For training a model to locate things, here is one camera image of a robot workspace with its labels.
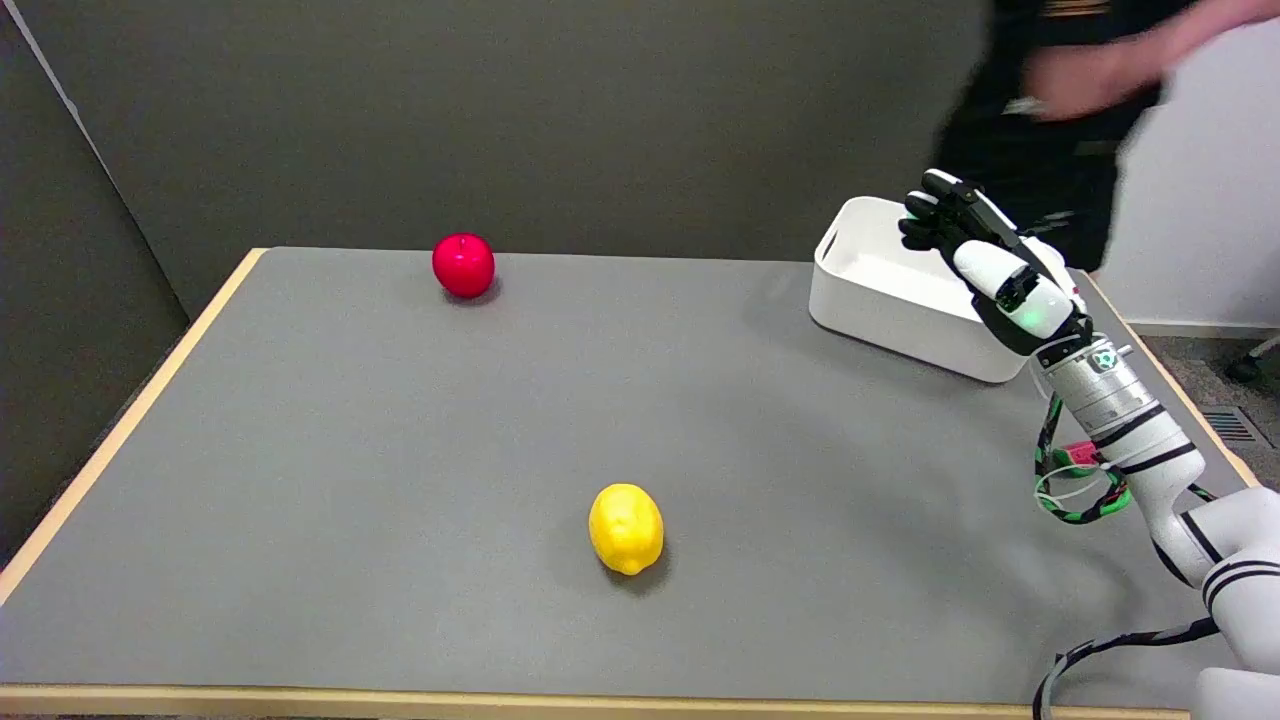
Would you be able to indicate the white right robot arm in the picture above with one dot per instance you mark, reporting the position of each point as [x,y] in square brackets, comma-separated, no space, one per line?
[1150,440]

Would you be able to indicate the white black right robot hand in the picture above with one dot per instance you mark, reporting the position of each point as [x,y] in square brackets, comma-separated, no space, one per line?
[1010,280]

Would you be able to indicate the red apple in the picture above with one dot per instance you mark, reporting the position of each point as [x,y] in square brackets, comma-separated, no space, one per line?
[463,264]

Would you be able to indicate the person in black clothes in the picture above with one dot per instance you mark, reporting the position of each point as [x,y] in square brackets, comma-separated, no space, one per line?
[1060,110]

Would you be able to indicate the yellow lemon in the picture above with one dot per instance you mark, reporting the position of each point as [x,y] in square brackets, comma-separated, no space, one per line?
[626,528]

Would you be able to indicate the floor vent grille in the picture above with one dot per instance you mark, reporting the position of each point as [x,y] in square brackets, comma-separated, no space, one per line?
[1235,426]

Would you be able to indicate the white plastic bin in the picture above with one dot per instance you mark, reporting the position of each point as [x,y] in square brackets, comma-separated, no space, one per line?
[890,300]

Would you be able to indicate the black chair caster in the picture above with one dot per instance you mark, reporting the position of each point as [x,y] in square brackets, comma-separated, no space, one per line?
[1246,368]

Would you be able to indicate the watermelon slice toy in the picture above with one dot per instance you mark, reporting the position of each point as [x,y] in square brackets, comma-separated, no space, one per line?
[1078,456]

